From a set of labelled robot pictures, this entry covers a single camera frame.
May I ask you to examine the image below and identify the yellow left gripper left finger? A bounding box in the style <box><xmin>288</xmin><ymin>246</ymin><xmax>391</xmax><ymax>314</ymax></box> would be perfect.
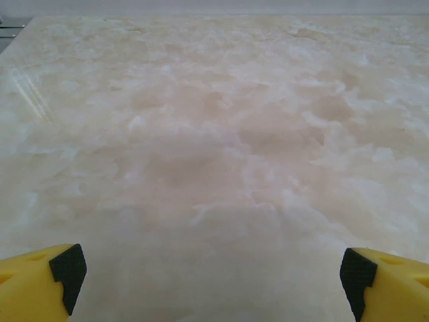
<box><xmin>0</xmin><ymin>243</ymin><xmax>87</xmax><ymax>322</ymax></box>

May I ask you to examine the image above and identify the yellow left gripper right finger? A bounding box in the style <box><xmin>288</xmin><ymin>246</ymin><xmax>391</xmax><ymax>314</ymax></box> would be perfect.
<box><xmin>339</xmin><ymin>247</ymin><xmax>429</xmax><ymax>322</ymax></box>

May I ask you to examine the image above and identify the aluminium frame rail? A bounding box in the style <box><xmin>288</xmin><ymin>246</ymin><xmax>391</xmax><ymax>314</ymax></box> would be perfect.
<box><xmin>0</xmin><ymin>15</ymin><xmax>23</xmax><ymax>40</ymax></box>

